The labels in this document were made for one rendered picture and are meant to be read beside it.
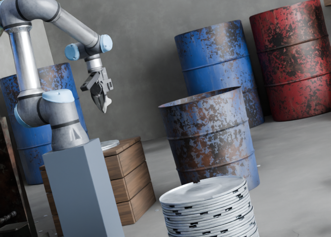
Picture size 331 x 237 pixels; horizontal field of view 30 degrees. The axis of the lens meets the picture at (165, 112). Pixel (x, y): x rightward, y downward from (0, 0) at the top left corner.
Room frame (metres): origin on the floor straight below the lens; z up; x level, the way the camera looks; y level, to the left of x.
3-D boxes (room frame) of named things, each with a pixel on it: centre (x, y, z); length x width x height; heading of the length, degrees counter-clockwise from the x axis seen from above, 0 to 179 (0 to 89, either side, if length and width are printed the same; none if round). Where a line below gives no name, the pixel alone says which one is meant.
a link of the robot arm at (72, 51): (2.84, 0.31, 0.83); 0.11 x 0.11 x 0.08; 59
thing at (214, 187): (2.00, -0.06, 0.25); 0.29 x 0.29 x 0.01
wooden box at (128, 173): (3.03, 0.40, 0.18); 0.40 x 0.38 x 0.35; 74
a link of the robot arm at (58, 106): (2.47, 0.41, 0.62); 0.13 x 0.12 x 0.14; 59
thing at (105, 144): (3.03, 0.40, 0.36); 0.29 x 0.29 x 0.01
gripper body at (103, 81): (2.95, 0.27, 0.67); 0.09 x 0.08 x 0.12; 140
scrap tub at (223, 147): (3.02, -0.18, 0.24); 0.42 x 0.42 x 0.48
